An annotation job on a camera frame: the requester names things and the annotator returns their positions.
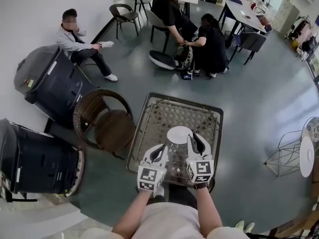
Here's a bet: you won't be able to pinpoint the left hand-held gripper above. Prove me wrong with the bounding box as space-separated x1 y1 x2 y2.
137 144 169 193

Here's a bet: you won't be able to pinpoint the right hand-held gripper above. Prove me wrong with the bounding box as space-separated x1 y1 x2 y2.
185 132 215 184

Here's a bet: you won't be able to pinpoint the white round plate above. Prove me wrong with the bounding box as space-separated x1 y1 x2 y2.
166 125 194 145

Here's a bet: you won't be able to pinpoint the person's right forearm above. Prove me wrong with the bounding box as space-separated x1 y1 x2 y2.
195 183 224 239

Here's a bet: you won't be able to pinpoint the person's left forearm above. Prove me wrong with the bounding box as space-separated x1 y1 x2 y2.
111 190 153 237

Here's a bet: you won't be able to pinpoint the person's white shoe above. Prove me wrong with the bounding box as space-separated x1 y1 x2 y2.
153 185 165 199

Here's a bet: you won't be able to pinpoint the brown wristband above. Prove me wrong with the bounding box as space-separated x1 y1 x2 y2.
193 182 210 191

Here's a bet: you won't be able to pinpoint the wicker glass-top table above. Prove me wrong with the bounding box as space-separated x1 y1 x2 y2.
125 92 224 187

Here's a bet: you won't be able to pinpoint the person's black trousers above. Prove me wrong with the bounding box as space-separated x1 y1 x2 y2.
147 182 199 210

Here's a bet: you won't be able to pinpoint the brown wicker chair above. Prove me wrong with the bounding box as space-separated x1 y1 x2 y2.
72 88 137 159

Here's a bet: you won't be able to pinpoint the person's white shirt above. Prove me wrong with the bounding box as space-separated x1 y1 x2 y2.
81 201 250 239

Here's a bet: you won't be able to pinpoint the small dark box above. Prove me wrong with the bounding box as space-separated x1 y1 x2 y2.
180 70 194 81

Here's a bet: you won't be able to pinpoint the striped bag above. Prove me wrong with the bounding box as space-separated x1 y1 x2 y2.
172 44 195 71

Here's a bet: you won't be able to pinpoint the black and white floor cushion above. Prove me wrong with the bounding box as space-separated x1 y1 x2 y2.
149 49 177 71

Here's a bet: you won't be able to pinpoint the patterned round seat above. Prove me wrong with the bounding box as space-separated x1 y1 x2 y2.
304 116 319 144

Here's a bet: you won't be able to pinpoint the blue-grey chair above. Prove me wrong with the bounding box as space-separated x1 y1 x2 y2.
227 31 268 66

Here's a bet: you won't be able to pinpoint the black bin lower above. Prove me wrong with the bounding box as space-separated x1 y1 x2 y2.
0 118 86 198

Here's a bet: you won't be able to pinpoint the black bin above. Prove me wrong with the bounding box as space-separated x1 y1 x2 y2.
13 43 98 129
0 118 86 198

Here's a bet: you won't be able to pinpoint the black bin upper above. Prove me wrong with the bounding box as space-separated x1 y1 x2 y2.
13 43 98 129

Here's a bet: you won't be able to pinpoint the grey padded chair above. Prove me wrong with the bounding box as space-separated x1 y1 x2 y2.
146 8 173 54

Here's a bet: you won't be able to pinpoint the grey dining table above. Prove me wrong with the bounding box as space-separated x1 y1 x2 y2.
218 0 268 37

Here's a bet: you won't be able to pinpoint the dark curved-back chair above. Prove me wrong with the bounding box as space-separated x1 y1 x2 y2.
109 3 140 40

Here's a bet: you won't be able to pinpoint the clothes rack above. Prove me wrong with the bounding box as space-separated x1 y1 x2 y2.
285 14 319 56

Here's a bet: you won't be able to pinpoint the pale metal cabinet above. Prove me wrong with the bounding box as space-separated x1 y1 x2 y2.
272 0 300 32

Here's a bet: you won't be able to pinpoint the white wire side table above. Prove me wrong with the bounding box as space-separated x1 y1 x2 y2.
263 130 316 178

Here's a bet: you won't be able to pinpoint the black wire wastebasket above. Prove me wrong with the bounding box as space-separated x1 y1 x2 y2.
223 30 234 47

